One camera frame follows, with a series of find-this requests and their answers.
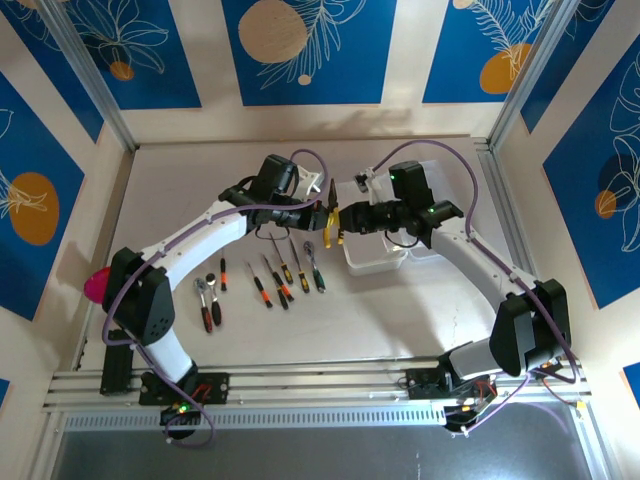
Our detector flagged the aluminium side rail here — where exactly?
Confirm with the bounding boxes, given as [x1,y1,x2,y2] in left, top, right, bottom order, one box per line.
[474,139,594,416]

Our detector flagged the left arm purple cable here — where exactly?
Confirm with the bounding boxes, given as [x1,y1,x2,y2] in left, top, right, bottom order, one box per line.
[102,148,334,449]

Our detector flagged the clear plastic tool box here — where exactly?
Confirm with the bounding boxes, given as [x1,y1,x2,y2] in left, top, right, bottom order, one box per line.
[342,158,451,277]

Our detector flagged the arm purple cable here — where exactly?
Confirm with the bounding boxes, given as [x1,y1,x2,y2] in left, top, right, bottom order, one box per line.
[369,139,584,436]
[102,148,334,449]

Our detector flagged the right controller with wires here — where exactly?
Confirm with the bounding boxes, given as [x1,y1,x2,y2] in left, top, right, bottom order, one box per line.
[444,377,501,439]

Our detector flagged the aluminium frame post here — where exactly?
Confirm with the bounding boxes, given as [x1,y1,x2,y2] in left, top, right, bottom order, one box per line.
[487,0,576,151]
[37,0,139,151]

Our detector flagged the green black handled ratchet wrench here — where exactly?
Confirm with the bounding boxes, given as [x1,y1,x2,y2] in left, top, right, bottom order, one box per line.
[302,240,327,294]

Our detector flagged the left black controller box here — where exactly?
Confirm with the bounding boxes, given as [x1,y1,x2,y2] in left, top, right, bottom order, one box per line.
[159,402,204,426]

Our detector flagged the black rectangular block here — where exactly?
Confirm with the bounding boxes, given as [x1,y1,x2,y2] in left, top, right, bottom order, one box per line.
[99,328,136,397]

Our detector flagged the pink plastic cup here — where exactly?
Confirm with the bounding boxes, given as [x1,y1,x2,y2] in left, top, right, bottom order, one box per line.
[83,267,114,304]

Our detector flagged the yellow handled pliers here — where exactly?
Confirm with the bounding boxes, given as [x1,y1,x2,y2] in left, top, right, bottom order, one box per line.
[322,177,346,250]

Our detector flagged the blue floral wall panel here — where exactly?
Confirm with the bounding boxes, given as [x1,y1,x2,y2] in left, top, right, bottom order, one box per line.
[422,0,556,105]
[542,34,640,311]
[0,72,86,321]
[64,0,204,111]
[222,0,399,107]

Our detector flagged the slotted grey cable duct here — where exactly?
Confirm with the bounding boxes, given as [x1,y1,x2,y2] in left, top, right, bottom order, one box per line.
[62,405,449,431]

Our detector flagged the yellow black screwdriver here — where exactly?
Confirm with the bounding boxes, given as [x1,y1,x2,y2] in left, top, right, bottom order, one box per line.
[288,237,310,294]
[268,231,296,303]

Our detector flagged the long black orange screwdriver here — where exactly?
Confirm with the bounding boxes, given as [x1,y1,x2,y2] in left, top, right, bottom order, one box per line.
[262,253,291,311]

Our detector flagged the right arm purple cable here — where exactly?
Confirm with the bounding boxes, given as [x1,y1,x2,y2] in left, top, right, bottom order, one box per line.
[369,139,584,436]

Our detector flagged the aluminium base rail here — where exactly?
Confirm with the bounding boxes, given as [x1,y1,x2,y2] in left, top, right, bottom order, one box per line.
[42,355,594,414]

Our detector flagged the orange handled screwdriver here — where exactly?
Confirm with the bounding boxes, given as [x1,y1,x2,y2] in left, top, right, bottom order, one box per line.
[245,261,272,309]

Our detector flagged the red handled ratchet wrench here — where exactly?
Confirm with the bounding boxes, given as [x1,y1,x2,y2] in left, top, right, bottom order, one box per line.
[192,277,215,334]

